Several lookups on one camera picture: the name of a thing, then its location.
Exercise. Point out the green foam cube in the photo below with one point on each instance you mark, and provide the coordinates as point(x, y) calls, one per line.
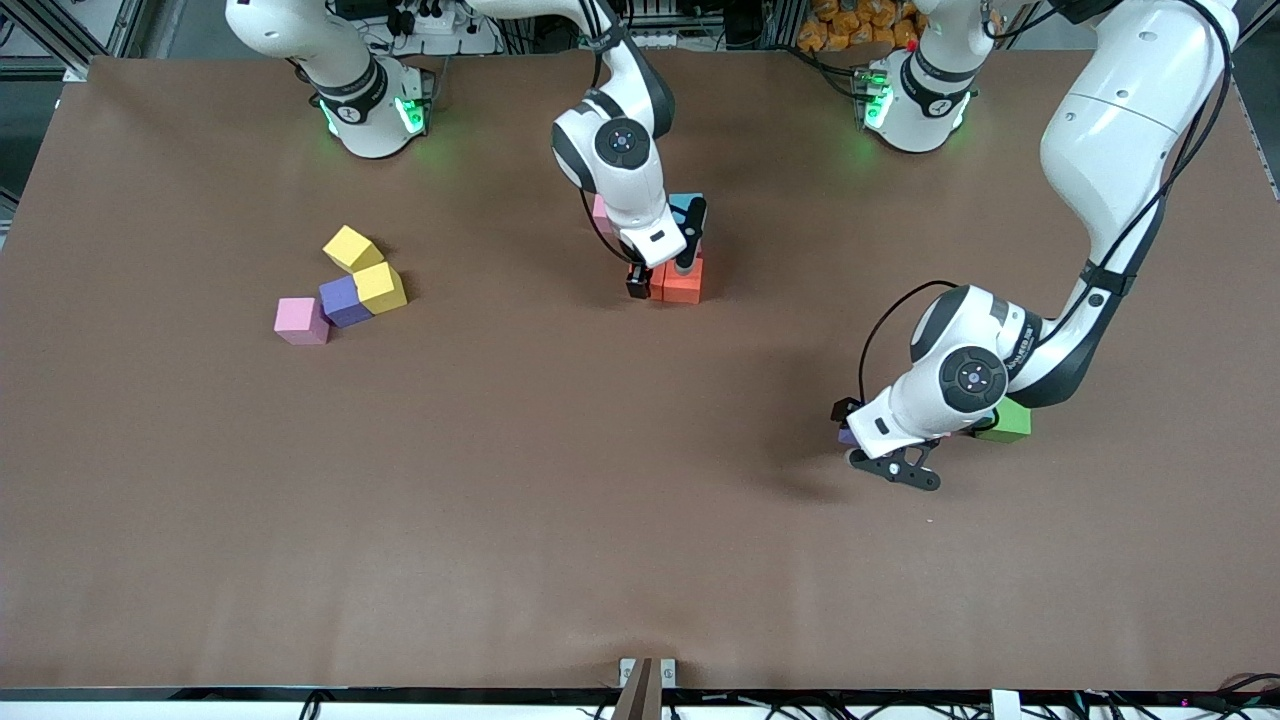
point(1012, 422)

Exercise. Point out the grey metal bracket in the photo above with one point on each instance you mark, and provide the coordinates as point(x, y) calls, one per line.
point(627, 675)

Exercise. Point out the brown tapered post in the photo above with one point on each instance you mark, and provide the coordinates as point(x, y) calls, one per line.
point(640, 700)

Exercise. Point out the orange foam cube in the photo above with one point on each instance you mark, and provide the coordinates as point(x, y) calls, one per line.
point(657, 285)
point(685, 285)

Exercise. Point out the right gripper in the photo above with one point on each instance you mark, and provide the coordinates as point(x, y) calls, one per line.
point(638, 280)

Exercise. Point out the pink foam cube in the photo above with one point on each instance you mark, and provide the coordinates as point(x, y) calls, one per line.
point(600, 212)
point(300, 320)

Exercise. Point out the white edge bracket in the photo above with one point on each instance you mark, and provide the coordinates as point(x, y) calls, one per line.
point(1005, 705)

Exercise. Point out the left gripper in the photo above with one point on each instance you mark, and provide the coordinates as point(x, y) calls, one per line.
point(846, 411)

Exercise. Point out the long white power strip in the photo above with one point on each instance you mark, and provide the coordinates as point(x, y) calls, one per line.
point(665, 40)

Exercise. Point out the yellow foam cube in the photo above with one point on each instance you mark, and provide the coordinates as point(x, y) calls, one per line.
point(350, 248)
point(380, 288)

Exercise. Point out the purple foam cube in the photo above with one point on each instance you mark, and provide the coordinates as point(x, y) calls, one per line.
point(847, 436)
point(340, 300)

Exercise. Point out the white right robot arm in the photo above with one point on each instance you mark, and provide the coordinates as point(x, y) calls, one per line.
point(370, 120)

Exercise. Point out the bag of orange fruit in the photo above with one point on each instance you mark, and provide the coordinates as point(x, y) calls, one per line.
point(850, 25)

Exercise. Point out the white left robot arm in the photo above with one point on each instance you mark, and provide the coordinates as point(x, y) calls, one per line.
point(1120, 150)

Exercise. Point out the white power strip with plugs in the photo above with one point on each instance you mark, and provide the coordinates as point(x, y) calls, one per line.
point(440, 22)

